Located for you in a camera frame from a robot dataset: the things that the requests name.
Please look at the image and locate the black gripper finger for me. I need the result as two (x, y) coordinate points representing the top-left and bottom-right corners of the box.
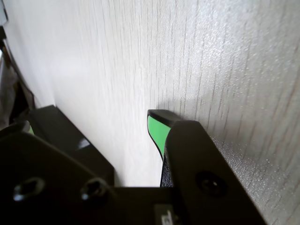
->
(147, 109), (268, 225)
(0, 120), (124, 225)

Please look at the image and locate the black open box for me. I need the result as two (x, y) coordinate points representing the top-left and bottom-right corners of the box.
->
(35, 105), (115, 188)

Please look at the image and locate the black cardboard box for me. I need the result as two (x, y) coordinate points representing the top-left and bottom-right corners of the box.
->
(14, 109), (68, 153)

